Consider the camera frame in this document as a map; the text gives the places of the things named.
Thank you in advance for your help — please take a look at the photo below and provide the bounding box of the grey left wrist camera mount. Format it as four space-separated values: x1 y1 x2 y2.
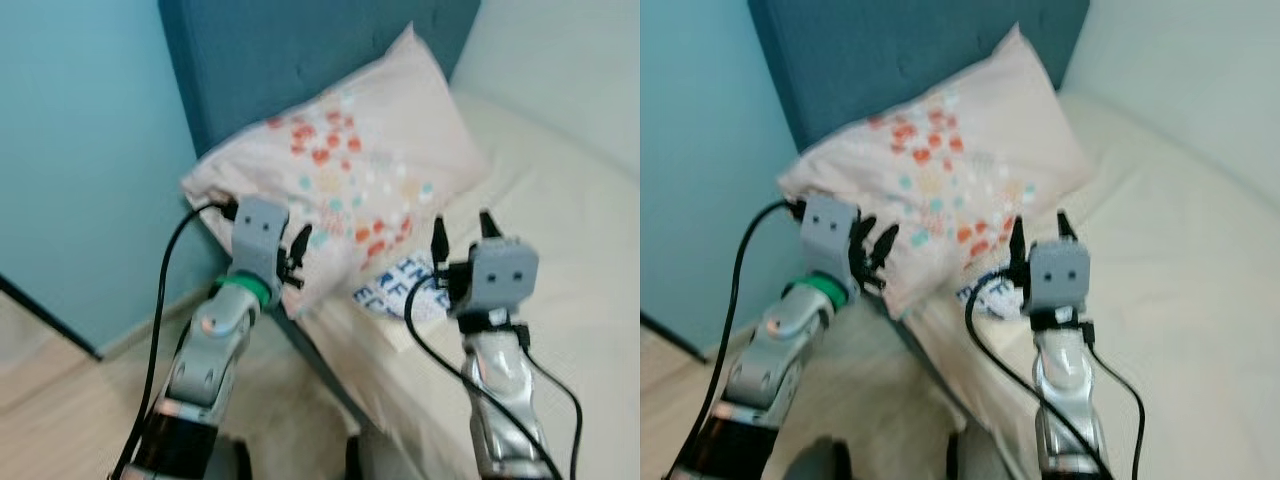
800 193 863 291
232 196 291 291

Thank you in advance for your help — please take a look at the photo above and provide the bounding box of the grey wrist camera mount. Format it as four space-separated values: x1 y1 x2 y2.
232 196 291 291
800 193 863 291
1027 240 1091 313
465 238 541 319

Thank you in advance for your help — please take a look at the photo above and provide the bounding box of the blue bed side rail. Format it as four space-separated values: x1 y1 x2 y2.
890 310 991 441
270 310 363 433

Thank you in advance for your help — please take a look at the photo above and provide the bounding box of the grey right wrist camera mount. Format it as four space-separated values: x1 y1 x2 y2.
465 238 541 319
1027 240 1091 313

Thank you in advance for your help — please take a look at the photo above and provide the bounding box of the pink dotted pillow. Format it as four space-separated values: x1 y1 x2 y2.
182 22 491 319
778 25 1093 321

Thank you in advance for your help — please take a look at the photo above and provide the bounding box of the white sheeted bed mattress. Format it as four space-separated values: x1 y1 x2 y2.
300 90 641 480
905 95 1280 480

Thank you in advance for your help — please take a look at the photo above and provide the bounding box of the blue padded headboard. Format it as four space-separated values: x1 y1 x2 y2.
158 0 481 161
748 0 1091 156

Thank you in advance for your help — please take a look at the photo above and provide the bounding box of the white blue-lettered book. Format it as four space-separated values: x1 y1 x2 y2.
355 255 451 323
955 268 1026 321

